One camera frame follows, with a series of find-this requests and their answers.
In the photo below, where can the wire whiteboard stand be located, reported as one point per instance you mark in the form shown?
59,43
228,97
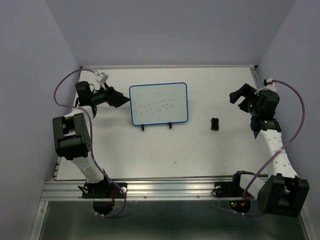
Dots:
144,126

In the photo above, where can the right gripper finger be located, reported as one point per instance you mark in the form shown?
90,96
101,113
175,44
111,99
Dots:
245,91
245,105

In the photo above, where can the blue framed whiteboard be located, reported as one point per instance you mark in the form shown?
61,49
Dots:
159,104

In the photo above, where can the aluminium rail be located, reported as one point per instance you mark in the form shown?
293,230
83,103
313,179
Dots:
141,190
255,76
56,169

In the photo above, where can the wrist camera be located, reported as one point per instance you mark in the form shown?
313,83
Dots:
268,84
101,78

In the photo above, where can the aluminium left side rail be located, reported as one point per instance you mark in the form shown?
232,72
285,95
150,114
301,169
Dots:
56,169

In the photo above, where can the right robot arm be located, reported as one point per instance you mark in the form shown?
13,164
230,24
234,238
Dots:
276,186

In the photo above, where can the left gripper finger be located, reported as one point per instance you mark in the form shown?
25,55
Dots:
120,101
116,95

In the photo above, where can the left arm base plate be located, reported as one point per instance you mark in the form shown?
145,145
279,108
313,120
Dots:
100,190

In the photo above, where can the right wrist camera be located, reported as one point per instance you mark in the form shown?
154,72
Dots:
268,84

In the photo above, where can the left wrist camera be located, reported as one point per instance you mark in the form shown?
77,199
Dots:
101,78

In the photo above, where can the black whiteboard eraser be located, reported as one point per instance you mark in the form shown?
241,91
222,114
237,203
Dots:
214,124

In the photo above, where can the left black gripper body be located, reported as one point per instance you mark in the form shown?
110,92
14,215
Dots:
103,96

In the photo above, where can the aluminium right side rail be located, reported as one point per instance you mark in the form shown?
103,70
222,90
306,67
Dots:
255,76

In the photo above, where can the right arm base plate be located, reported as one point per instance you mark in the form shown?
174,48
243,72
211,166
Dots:
233,190

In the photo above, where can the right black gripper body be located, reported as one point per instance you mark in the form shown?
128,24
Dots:
253,98

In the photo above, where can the aluminium front rail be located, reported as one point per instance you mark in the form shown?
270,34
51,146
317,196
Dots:
141,190

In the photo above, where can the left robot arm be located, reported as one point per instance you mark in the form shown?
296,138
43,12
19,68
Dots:
73,141

